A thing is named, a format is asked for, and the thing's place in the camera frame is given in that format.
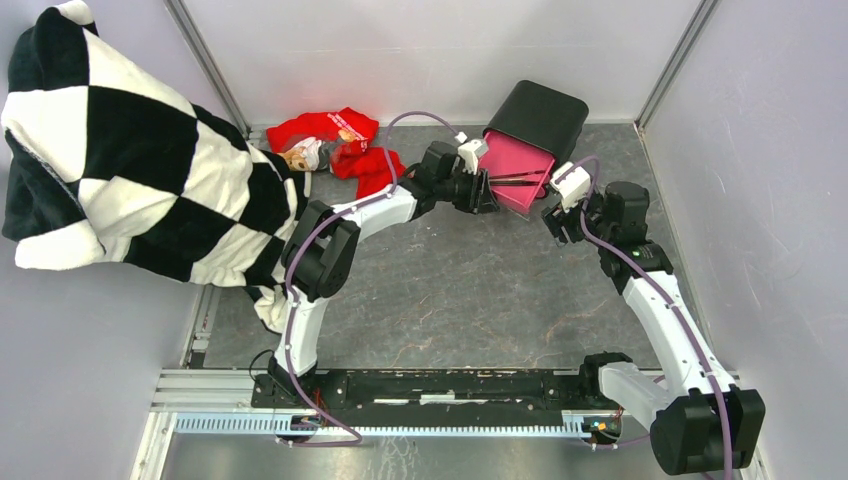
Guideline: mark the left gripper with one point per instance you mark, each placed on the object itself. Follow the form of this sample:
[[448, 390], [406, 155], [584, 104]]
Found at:
[[481, 199]]

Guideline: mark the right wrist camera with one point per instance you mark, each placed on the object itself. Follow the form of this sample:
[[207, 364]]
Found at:
[[571, 183]]

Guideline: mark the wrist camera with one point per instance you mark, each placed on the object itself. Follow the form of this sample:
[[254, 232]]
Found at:
[[571, 183], [470, 150]]

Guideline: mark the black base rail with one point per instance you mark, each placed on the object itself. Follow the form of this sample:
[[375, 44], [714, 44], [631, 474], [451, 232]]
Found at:
[[439, 400]]

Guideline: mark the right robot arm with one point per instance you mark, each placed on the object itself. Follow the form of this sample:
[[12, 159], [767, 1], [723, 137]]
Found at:
[[699, 420]]

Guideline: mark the small plush doll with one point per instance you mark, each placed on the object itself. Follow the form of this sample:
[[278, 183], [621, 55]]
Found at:
[[309, 155]]

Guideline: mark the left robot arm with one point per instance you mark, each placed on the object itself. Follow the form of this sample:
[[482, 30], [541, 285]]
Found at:
[[319, 256]]

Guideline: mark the black pink drawer organizer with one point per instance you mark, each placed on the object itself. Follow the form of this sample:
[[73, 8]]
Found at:
[[535, 128]]

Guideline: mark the black white checkered blanket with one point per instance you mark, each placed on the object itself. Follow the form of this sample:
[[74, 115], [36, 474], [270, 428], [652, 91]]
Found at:
[[110, 165]]

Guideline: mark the red cloth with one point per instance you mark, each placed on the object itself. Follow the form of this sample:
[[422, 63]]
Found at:
[[353, 156]]

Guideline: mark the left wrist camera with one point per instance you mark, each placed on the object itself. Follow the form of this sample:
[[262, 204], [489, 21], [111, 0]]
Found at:
[[470, 150]]

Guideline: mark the black thin brush stick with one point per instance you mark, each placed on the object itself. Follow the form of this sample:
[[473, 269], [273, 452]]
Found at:
[[515, 183]]

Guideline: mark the black eyeliner pencil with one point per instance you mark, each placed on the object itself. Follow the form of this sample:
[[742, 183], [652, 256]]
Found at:
[[518, 177]]

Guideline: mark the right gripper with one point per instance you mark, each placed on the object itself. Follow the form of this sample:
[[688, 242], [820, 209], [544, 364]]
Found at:
[[557, 217]]

